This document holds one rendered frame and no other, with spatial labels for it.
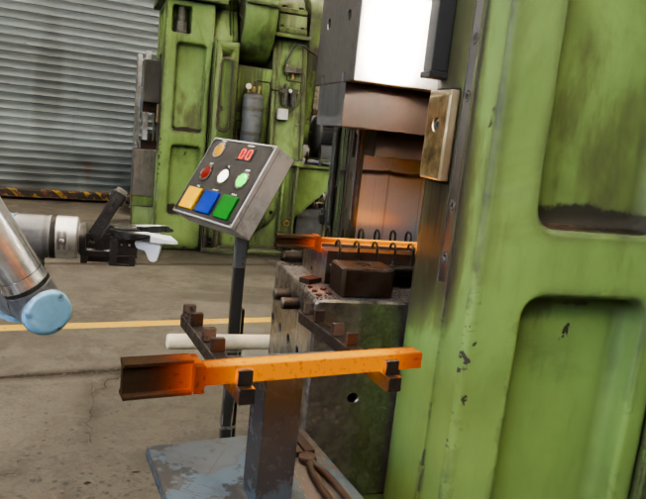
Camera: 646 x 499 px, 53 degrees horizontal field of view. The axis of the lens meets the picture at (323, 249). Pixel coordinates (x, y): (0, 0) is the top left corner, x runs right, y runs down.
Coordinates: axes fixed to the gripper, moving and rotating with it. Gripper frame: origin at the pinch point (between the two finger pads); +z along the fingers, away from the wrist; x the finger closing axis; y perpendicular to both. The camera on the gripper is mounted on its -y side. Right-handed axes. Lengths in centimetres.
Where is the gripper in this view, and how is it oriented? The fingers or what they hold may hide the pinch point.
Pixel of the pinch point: (176, 233)
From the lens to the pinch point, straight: 147.7
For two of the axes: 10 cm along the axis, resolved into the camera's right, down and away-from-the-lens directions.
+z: 9.5, 0.5, 3.0
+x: 2.8, 2.0, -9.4
